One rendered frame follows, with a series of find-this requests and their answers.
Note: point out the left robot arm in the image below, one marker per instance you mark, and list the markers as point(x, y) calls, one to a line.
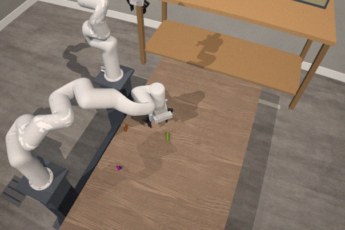
point(97, 34)

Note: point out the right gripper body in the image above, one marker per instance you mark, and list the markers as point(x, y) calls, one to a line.
point(151, 115)

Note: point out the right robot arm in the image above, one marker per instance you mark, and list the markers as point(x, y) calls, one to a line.
point(28, 130)

